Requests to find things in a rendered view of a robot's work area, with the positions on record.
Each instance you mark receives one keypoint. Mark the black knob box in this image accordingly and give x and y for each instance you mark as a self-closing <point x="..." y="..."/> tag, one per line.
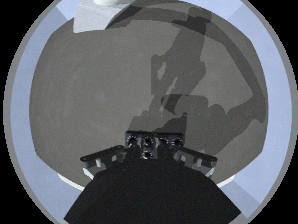
<point x="169" y="139"/>

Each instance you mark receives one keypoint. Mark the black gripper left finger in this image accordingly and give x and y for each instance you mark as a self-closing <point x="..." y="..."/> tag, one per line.
<point x="102" y="160"/>

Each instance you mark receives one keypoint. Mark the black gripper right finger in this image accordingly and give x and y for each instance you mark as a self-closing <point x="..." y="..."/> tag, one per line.
<point x="168" y="158"/>

